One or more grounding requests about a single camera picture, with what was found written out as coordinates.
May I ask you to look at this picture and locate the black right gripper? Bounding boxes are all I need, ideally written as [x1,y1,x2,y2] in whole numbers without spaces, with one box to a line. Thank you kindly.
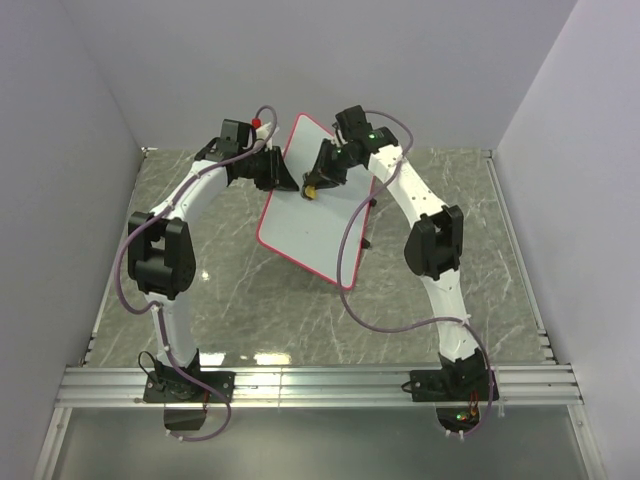
[303,140,359,192]

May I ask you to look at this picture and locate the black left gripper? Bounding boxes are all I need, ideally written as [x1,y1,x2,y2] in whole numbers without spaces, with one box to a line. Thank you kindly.
[242,148,301,196]

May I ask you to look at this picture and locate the yellow bone-shaped eraser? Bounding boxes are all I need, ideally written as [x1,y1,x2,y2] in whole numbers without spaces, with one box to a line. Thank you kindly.
[301,185,317,200]

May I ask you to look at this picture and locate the red framed whiteboard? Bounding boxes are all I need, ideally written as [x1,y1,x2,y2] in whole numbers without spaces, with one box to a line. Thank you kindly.
[256,113,375,284]

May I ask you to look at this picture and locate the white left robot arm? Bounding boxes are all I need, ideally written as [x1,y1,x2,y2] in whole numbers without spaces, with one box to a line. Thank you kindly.
[119,118,299,402]

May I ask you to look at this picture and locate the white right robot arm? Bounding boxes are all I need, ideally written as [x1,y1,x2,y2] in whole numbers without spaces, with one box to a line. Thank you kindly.
[302,105,497,402]

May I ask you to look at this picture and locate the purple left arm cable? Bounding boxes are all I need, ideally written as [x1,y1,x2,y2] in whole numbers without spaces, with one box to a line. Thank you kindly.
[113,105,279,442]

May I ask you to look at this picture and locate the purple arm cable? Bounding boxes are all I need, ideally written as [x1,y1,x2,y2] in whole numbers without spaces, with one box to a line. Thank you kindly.
[113,105,279,442]
[337,108,500,439]

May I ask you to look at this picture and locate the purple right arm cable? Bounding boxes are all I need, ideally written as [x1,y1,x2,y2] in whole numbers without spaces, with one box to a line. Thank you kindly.
[337,108,500,439]

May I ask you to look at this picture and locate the aluminium mounting rail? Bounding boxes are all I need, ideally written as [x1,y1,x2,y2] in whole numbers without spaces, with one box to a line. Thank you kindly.
[54,364,583,408]

